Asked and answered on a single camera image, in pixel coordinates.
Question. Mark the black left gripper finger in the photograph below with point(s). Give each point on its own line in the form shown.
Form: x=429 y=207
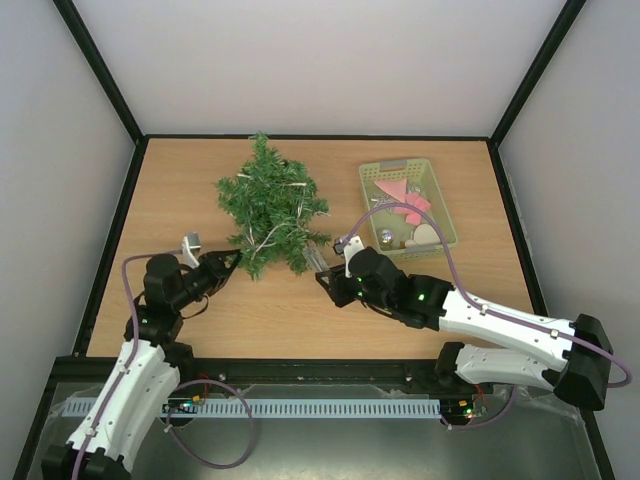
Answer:
x=226 y=257
x=222 y=274

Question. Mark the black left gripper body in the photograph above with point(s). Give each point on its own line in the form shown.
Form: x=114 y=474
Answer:
x=195 y=289

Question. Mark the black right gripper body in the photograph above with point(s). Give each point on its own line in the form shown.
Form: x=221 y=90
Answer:
x=338 y=282

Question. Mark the clear led string lights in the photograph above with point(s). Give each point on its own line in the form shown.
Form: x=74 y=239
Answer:
x=274 y=223

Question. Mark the light green plastic basket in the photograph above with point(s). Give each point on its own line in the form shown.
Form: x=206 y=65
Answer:
x=420 y=179

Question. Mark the small green christmas tree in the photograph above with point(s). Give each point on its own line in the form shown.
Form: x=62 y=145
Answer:
x=267 y=164

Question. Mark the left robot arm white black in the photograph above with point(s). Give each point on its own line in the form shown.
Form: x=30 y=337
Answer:
x=150 y=366

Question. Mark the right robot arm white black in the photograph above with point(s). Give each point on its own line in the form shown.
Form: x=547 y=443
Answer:
x=570 y=358

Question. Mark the pink bow ornament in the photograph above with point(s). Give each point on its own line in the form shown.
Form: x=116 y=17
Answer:
x=414 y=201

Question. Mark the silver star ornament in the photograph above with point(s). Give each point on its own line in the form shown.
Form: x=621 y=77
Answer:
x=382 y=199

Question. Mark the pink paper triangle ornament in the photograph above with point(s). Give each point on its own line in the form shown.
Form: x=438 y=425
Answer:
x=396 y=189

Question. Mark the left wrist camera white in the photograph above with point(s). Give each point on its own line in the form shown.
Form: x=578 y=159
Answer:
x=190 y=247

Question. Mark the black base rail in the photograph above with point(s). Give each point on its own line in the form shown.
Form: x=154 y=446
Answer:
x=408 y=376

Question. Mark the light blue slotted cable duct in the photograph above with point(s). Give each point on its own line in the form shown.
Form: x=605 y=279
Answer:
x=313 y=409

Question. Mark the black corner frame post left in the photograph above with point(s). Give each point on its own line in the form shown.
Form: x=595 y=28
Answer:
x=84 y=40

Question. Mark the black corner frame post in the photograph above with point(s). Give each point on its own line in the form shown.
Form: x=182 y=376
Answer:
x=561 y=26
x=84 y=40

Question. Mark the black corner frame post right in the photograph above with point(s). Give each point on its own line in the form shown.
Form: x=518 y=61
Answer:
x=561 y=26

